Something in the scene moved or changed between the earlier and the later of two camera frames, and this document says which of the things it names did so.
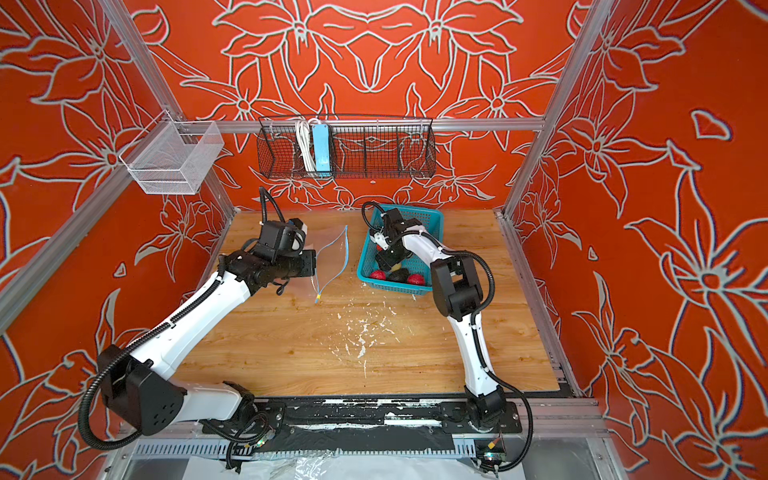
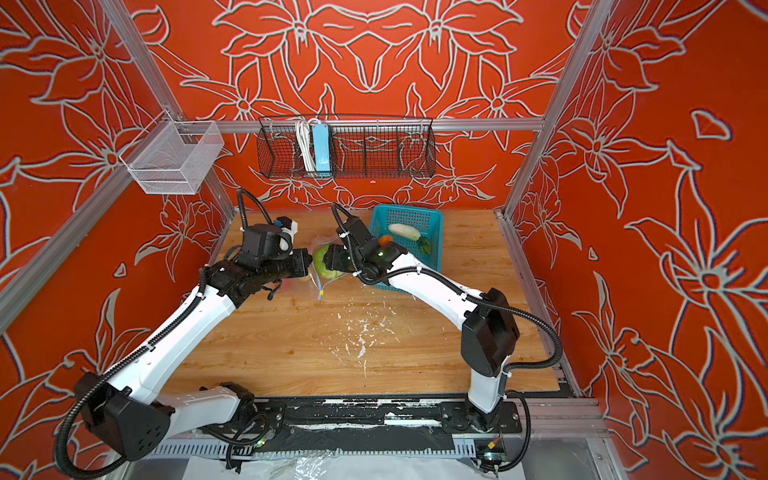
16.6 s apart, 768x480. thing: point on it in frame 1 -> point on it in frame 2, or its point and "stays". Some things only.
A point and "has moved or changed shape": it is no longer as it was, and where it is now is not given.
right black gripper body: (390, 255) -> (339, 258)
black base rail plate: (344, 425) stays
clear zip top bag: (331, 260) has moved or changed shape
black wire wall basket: (362, 147) stays
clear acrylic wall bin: (173, 157) stays
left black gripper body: (298, 264) stays
